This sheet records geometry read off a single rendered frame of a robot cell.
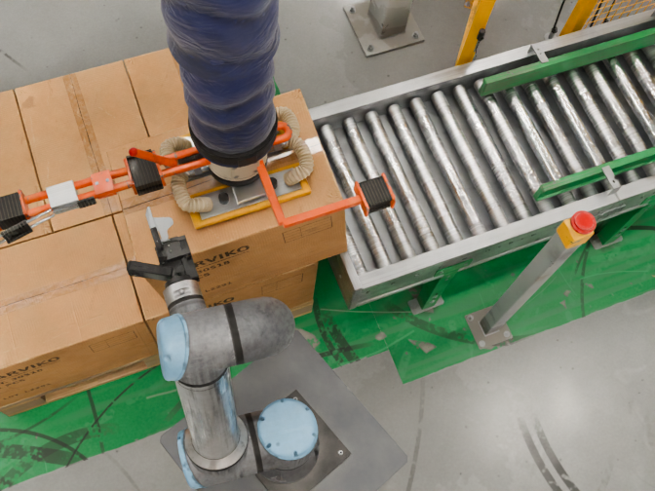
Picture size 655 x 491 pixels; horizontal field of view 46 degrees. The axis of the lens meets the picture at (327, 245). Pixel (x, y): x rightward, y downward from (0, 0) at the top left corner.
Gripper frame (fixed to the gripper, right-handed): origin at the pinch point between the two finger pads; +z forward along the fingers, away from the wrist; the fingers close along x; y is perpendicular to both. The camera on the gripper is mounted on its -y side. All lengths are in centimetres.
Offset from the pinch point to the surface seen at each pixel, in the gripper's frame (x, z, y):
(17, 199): 2.5, 15.2, -29.7
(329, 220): -21, -7, 49
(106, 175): 1.8, 14.9, -6.9
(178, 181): -3.4, 10.1, 10.3
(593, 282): -112, -31, 164
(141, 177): 2.1, 11.2, 1.4
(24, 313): -58, 10, -47
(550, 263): -33, -38, 110
